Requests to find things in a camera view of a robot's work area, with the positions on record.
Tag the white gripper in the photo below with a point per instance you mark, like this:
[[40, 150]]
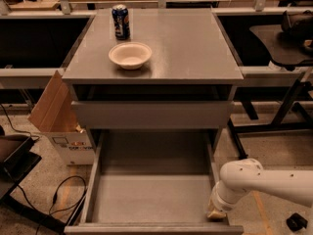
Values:
[[217, 197]]

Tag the grey drawer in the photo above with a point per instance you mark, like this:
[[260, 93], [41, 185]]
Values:
[[152, 115], [151, 183]]

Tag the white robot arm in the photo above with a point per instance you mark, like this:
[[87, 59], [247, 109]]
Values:
[[238, 178]]

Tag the grey top drawer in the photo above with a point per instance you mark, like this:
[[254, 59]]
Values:
[[152, 115]]

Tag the grey drawer cabinet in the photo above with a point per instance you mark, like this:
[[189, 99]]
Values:
[[191, 61]]

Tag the open cardboard box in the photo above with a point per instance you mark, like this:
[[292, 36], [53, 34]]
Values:
[[55, 119]]

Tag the black caster bottom right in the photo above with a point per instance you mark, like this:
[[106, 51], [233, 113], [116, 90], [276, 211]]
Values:
[[296, 222]]

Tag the white paper bowl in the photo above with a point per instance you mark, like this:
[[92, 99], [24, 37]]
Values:
[[130, 55]]

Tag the black office chair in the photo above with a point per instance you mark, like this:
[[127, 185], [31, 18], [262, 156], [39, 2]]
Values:
[[289, 43]]

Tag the black stand base left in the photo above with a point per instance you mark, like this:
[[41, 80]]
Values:
[[28, 190]]

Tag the blue soda can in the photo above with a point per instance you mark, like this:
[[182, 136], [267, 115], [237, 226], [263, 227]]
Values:
[[121, 21]]

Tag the black table leg frame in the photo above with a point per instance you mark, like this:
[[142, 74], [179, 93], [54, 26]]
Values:
[[289, 103]]

